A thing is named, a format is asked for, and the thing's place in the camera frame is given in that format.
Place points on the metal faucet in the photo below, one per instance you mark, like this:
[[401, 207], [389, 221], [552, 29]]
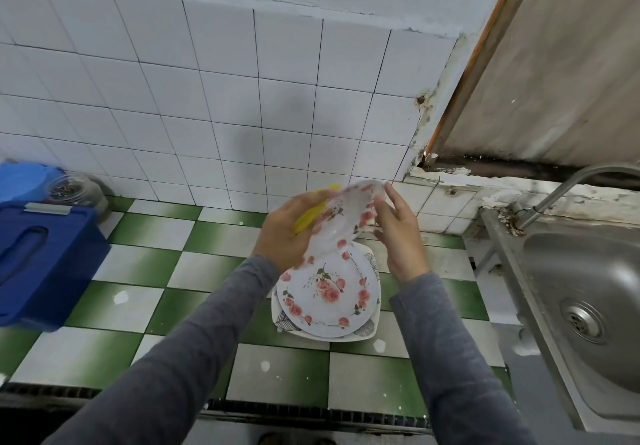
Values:
[[560, 188]]

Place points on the blue plastic bowl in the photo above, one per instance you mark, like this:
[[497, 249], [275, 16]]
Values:
[[25, 182]]

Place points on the person's left hand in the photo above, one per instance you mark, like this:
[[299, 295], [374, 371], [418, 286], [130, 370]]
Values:
[[280, 240]]

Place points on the person's right forearm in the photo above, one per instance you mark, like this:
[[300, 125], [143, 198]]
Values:
[[460, 370]]

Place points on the blue plastic box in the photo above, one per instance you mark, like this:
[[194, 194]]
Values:
[[45, 265]]

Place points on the person's black shoe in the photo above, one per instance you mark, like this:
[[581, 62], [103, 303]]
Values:
[[272, 439], [325, 440]]

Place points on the glass jar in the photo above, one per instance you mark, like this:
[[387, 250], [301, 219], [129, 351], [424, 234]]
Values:
[[75, 192]]

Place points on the stainless steel sink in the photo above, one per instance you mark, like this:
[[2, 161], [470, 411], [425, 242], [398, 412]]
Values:
[[585, 300]]

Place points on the person's right hand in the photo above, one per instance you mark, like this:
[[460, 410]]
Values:
[[402, 242]]

